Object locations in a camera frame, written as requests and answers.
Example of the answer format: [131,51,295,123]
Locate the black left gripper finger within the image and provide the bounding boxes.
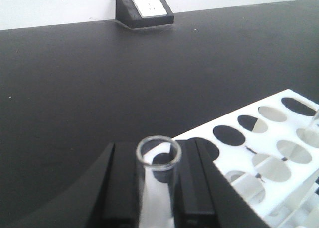
[175,137,268,228]

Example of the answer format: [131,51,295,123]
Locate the clear glass test tube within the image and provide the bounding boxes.
[307,110,319,138]
[136,135,182,228]

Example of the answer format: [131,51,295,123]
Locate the white test tube rack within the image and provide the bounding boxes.
[147,89,319,228]

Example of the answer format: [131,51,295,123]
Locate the black and white power socket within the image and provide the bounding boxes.
[115,0,174,29]

